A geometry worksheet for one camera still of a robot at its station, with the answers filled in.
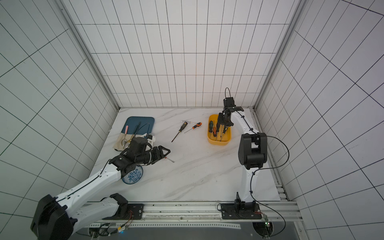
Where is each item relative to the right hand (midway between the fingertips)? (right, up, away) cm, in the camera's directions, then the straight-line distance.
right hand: (217, 119), depth 98 cm
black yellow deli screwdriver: (+2, -7, +7) cm, 10 cm away
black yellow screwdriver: (+7, -6, +5) cm, 11 cm away
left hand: (-31, -20, -20) cm, 42 cm away
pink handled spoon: (-62, -15, 0) cm, 64 cm away
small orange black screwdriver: (-13, -4, +9) cm, 16 cm away
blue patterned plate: (-50, -33, -15) cm, 62 cm away
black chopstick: (-58, -8, +7) cm, 59 cm away
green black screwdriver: (-3, -5, +8) cm, 10 cm away
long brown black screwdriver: (-25, -7, +8) cm, 27 cm away
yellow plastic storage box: (+1, -13, +2) cm, 13 cm away
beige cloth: (-66, -17, -3) cm, 68 cm away
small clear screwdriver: (-20, -1, +12) cm, 24 cm away
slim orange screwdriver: (-1, -9, +5) cm, 10 cm away
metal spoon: (-60, -15, +1) cm, 62 cm away
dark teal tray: (-49, -4, +6) cm, 50 cm away
